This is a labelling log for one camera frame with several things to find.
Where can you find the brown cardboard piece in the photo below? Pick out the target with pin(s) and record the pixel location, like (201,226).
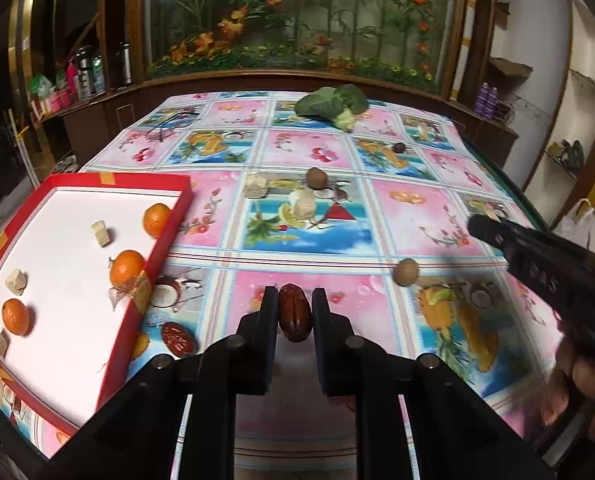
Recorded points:
(511,66)

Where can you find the green bottle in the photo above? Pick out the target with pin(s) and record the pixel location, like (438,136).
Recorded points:
(98,74)

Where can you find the red dried date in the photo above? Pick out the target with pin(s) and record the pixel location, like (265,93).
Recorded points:
(178,339)
(294,312)

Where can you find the thin frame eyeglasses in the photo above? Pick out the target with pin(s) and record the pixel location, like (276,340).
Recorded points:
(170,124)

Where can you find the pink bottle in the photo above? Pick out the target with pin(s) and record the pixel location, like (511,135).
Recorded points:
(71,79)

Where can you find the person's right hand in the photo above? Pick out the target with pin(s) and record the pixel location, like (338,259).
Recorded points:
(582,382)

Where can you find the artificial flower display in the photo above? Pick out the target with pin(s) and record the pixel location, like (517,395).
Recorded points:
(302,20)

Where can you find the silver thermos flask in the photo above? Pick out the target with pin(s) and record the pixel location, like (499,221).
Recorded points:
(84,70)

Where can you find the dark thermos flask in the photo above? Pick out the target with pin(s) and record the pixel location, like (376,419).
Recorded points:
(124,65)

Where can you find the dark brown dried date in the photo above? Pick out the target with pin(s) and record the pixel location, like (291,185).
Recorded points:
(399,148)

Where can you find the pink plastic containers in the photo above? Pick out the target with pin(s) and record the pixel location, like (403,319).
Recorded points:
(60,100)

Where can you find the red gift box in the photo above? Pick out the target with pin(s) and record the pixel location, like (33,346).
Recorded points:
(77,285)

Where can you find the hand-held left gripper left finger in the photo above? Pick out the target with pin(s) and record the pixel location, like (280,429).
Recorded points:
(271,335)

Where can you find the brown round nut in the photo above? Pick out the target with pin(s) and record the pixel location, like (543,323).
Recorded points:
(406,272)
(316,178)

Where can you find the white plastic bag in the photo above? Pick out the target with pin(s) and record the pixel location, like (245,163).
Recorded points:
(577,222)

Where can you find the green leafy vegetable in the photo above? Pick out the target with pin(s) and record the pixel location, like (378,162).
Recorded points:
(327,102)

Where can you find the green packet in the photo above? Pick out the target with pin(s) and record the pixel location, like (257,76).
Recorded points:
(40,86)

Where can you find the white yellow rolled sheet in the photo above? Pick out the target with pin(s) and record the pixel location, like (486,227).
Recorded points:
(465,50)

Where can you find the orange tangerine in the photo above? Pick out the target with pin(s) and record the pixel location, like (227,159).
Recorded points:
(15,316)
(126,267)
(156,220)

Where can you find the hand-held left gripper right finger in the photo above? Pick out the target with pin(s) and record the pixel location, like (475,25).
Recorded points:
(320,335)

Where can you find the green rimmed table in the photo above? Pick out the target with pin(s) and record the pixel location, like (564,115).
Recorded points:
(507,180)

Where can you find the dark wooden sideboard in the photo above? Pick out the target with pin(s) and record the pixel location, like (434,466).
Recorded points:
(492,145)

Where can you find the purple spray can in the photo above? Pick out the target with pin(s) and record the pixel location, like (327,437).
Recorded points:
(483,99)
(493,101)

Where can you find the fruit print tablecloth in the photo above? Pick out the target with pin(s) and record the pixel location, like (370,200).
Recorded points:
(327,245)

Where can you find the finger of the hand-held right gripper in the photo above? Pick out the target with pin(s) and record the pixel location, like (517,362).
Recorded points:
(490,232)

